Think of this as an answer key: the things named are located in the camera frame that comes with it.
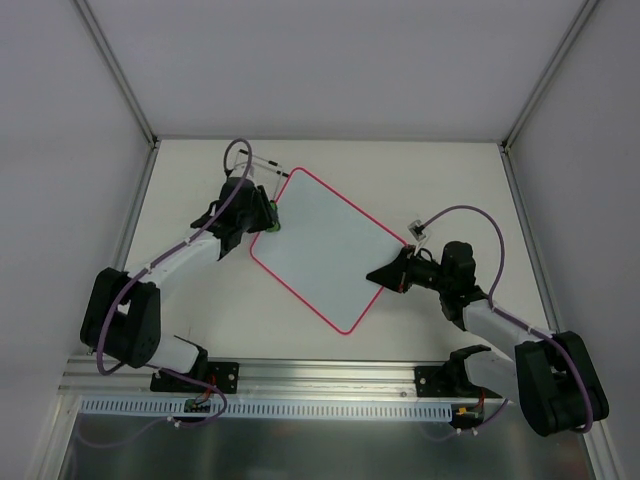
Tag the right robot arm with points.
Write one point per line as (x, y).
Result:
(549, 375)

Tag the aluminium mounting rail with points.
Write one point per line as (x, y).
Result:
(274, 379)

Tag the green whiteboard eraser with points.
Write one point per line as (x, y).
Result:
(273, 218)

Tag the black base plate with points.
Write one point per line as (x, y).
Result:
(223, 375)
(434, 382)

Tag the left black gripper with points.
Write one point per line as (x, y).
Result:
(265, 213)

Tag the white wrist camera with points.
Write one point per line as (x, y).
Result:
(241, 170)
(419, 233)

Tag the right aluminium frame post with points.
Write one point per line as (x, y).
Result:
(568, 40)

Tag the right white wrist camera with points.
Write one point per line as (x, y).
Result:
(419, 233)

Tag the white slotted cable duct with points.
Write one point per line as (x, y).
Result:
(269, 409)

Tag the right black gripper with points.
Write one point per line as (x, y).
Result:
(405, 273)

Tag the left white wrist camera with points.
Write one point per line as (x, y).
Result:
(241, 170)

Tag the left aluminium frame post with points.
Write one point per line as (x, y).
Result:
(105, 51)

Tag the pink framed whiteboard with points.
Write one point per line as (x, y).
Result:
(323, 250)

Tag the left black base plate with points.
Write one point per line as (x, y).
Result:
(223, 375)

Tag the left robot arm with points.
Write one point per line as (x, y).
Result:
(123, 316)

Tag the aluminium frame post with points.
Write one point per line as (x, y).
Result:
(568, 40)
(105, 51)

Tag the wire whiteboard stand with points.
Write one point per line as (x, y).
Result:
(268, 172)

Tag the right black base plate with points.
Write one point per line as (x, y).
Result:
(434, 382)

